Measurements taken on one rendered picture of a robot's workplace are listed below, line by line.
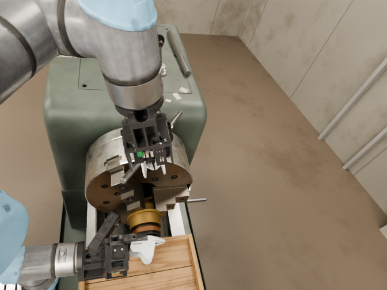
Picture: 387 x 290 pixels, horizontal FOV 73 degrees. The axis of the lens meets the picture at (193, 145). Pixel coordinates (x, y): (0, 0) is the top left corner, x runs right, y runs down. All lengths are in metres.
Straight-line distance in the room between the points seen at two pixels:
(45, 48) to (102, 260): 0.52
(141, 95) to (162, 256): 0.69
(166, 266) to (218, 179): 1.43
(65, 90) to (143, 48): 0.55
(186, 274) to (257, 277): 1.14
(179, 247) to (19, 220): 0.62
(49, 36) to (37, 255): 0.51
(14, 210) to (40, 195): 1.68
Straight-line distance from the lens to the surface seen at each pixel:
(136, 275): 0.92
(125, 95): 0.34
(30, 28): 0.31
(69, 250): 0.70
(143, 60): 0.31
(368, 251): 2.68
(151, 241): 0.72
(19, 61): 0.29
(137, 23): 0.29
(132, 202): 0.73
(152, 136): 0.40
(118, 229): 0.99
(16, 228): 0.46
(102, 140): 0.77
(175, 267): 0.94
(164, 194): 0.79
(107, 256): 0.69
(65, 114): 0.79
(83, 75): 0.89
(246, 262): 2.03
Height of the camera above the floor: 1.77
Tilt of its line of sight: 47 degrees down
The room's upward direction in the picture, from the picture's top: 19 degrees clockwise
